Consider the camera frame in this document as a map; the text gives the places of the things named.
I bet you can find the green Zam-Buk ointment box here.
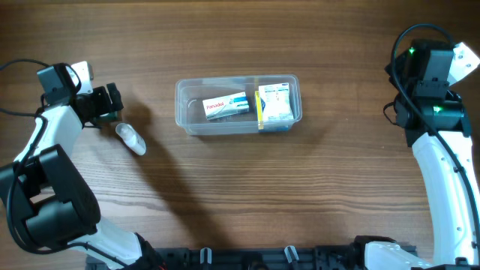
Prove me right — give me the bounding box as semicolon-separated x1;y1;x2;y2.
96;111;122;124

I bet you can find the white spray bottle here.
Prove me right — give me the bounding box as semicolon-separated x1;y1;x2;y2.
115;122;146;156

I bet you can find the left black cable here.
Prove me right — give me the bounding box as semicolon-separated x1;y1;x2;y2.
0;58;125;268

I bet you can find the white Panadol box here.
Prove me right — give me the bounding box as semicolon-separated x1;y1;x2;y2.
202;91;250;120

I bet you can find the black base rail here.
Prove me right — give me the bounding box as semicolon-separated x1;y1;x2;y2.
85;245;419;270

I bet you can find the black cable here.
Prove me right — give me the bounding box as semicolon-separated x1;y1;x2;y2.
382;22;480;241
0;58;125;268

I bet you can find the yellow blue lozenge box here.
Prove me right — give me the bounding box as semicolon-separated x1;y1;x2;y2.
255;91;264;131

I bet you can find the white plaster box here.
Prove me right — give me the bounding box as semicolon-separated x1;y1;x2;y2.
258;82;293;122

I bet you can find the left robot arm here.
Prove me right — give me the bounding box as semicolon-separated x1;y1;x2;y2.
1;61;167;269

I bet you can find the right black cable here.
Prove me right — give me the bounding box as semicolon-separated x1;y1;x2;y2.
382;22;480;241

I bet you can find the clear plastic container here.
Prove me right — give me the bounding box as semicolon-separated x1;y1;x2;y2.
175;74;302;136

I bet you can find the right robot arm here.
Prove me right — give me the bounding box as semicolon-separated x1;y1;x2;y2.
351;39;479;269

